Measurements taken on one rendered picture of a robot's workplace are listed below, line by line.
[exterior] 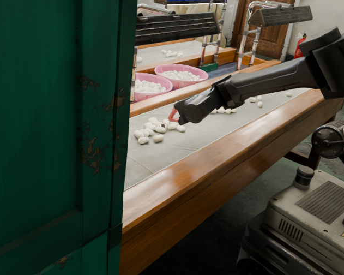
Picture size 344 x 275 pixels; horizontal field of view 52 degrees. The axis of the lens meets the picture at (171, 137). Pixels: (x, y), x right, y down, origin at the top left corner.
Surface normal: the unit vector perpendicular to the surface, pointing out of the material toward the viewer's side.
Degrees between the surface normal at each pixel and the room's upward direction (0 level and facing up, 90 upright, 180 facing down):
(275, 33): 90
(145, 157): 0
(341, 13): 90
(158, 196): 0
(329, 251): 90
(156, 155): 0
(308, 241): 90
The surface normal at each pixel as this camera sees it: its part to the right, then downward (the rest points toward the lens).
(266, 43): -0.61, 0.30
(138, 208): 0.11, -0.88
